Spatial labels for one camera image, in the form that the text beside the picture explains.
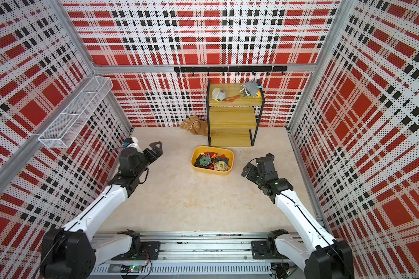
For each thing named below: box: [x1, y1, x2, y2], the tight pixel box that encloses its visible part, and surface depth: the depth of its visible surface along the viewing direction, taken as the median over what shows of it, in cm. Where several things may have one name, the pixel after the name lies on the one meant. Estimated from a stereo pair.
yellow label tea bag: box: [214, 160, 229, 172], surface depth 98 cm
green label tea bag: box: [199, 152, 213, 167], surface depth 100 cm
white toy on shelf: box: [211, 87, 227, 102], surface depth 86 cm
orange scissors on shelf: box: [224, 93, 242, 103], surface depth 90 cm
